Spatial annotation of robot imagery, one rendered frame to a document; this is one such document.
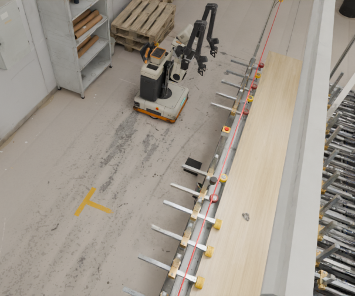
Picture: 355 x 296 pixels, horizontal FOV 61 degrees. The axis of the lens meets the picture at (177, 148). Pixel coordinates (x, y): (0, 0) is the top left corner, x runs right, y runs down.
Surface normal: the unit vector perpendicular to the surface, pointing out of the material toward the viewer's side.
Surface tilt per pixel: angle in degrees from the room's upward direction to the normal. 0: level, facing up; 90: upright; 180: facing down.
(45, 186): 0
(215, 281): 0
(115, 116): 0
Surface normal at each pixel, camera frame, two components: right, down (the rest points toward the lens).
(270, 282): -0.76, -0.60
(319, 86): 0.11, -0.62
